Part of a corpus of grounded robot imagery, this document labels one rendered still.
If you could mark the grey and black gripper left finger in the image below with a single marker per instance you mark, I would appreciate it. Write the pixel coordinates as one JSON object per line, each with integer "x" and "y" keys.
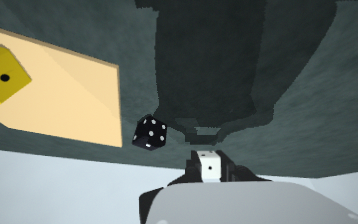
{"x": 192, "y": 175}

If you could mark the beige square mat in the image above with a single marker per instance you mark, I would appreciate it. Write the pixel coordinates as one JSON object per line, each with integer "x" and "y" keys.
{"x": 71, "y": 95}

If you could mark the yellow die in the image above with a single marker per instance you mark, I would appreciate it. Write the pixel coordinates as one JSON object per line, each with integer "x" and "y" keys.
{"x": 12, "y": 76}

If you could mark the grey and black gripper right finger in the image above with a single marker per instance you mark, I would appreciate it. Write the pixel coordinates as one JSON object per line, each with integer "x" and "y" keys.
{"x": 237, "y": 174}

